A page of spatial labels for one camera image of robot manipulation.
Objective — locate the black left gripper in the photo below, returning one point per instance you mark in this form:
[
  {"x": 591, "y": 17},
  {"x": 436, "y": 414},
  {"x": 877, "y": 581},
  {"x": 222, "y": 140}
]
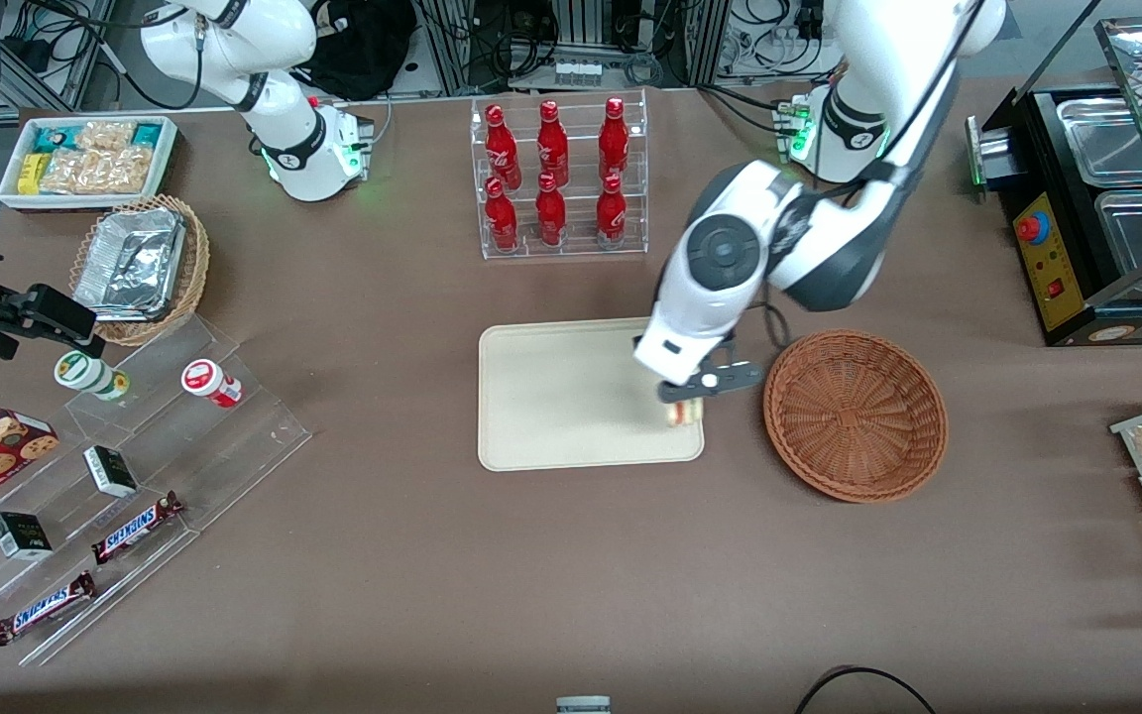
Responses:
[{"x": 635, "y": 340}]

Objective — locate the triangular sandwich wedge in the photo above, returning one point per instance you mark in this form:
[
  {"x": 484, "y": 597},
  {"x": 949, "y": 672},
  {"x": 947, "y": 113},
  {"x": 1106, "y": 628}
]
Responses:
[{"x": 686, "y": 414}]

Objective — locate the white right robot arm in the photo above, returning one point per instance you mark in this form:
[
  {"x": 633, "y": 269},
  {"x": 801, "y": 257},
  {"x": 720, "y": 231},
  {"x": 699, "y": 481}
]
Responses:
[{"x": 303, "y": 159}]

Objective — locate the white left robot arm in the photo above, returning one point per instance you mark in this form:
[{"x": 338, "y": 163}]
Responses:
[{"x": 809, "y": 238}]

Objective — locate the aluminium foil tray stack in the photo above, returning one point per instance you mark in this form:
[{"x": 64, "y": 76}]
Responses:
[{"x": 130, "y": 263}]

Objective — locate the beige rectangular tray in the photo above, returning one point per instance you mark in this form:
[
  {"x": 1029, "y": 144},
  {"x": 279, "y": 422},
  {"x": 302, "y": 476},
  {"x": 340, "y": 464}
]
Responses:
[{"x": 561, "y": 407}]

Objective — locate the brown round wicker basket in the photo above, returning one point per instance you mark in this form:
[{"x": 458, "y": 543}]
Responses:
[{"x": 854, "y": 416}]

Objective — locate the light tan wicker basket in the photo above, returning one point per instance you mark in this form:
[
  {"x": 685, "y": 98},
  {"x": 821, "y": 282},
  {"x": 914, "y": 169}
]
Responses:
[{"x": 196, "y": 263}]

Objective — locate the green lid sunflower cup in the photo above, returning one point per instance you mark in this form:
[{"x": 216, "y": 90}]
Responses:
[{"x": 87, "y": 375}]

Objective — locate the yellow snack pack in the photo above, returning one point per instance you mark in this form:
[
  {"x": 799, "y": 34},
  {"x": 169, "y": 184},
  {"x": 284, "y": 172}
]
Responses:
[{"x": 31, "y": 174}]

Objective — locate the small black carton box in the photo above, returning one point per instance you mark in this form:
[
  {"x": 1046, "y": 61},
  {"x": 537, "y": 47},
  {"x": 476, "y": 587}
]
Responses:
[
  {"x": 21, "y": 535},
  {"x": 111, "y": 471}
]

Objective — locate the clear cracker bag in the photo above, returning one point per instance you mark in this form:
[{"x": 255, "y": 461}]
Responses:
[
  {"x": 95, "y": 172},
  {"x": 105, "y": 135}
]

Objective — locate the clear acrylic bottle rack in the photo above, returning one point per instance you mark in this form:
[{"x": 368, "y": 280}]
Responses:
[{"x": 581, "y": 248}]

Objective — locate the teal snack pack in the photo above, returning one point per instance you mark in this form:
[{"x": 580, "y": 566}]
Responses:
[
  {"x": 54, "y": 138},
  {"x": 146, "y": 133}
]

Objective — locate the red lid strawberry cup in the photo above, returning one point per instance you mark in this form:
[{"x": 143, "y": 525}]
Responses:
[{"x": 210, "y": 383}]

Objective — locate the red cola bottle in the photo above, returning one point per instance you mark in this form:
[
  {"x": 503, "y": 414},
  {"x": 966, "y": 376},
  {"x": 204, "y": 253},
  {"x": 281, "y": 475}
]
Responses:
[
  {"x": 614, "y": 141},
  {"x": 552, "y": 147},
  {"x": 503, "y": 149},
  {"x": 612, "y": 216},
  {"x": 550, "y": 216},
  {"x": 502, "y": 220}
]

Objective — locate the white rectangular snack bin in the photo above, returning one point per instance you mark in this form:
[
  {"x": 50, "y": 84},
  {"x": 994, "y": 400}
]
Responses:
[{"x": 167, "y": 149}]

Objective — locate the Snickers chocolate bar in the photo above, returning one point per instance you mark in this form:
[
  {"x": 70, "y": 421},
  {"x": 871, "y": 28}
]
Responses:
[
  {"x": 44, "y": 608},
  {"x": 135, "y": 528}
]

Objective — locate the clear acrylic stepped display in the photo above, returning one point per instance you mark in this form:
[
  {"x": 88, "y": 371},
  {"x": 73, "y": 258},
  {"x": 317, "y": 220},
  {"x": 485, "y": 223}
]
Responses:
[{"x": 234, "y": 446}]

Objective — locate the white power strip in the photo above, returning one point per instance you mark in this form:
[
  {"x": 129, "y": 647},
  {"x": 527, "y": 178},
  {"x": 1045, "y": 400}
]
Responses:
[{"x": 577, "y": 72}]

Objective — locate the small grey white device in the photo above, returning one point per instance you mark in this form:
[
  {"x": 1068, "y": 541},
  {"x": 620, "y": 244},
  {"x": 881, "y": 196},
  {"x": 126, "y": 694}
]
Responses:
[{"x": 583, "y": 705}]

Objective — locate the black hot dog roller machine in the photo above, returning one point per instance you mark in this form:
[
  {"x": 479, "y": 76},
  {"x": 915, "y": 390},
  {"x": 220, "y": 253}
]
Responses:
[{"x": 1052, "y": 288}]

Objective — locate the black bag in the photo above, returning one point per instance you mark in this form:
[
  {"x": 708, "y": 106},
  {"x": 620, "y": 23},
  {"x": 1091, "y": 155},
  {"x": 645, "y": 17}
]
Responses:
[{"x": 363, "y": 50}]

